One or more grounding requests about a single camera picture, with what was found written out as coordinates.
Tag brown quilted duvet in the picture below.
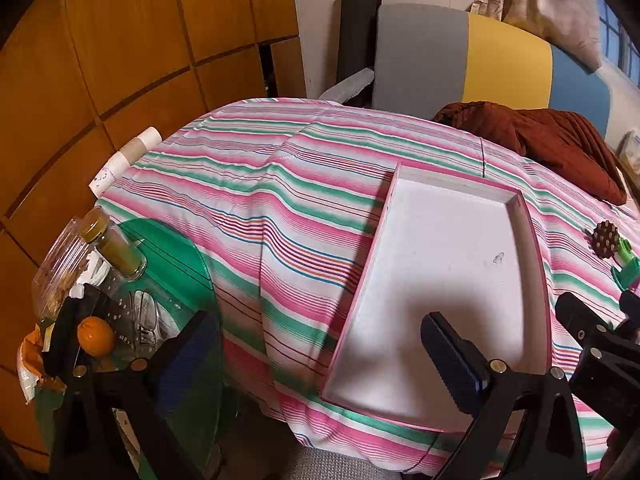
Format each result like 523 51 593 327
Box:
432 101 628 206

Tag brown wooden massage brush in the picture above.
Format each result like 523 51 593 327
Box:
592 220 621 261

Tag grey foam tube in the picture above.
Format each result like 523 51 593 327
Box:
318 67 376 106

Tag black remote control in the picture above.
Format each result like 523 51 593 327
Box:
100 292 136 356

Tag window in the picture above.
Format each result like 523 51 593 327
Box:
597 0 640 86

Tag stack of paper cups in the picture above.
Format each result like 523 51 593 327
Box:
89 126 162 198

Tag pink green striped blanket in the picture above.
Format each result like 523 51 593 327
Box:
95 97 640 476

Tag green white plastic toy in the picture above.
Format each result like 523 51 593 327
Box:
611 237 640 291

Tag white tray with pink rim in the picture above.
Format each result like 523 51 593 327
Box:
320 162 553 433

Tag clear plastic snack jar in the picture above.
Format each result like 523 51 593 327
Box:
31 217 101 321

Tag orange fruit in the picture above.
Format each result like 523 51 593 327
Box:
76 316 116 357

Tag spice jar with gold lid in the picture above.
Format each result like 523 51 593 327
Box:
80 207 148 281

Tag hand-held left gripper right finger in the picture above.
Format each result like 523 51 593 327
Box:
420 311 588 480

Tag green glass round table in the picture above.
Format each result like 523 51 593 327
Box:
35 217 226 480

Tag grey yellow blue headboard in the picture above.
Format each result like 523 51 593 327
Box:
372 2 613 138

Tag wooden panel wardrobe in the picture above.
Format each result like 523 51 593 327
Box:
0 0 307 461

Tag eyeglasses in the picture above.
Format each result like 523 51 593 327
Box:
130 290 166 346

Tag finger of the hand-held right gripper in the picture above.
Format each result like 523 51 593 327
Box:
618 290 640 327
555 292 609 349

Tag orange white snack bag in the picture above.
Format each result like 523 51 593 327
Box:
15 325 68 406

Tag black rolled mat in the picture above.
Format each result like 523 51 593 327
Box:
336 0 383 108

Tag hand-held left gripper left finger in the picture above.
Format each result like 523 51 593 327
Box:
50 310 222 480

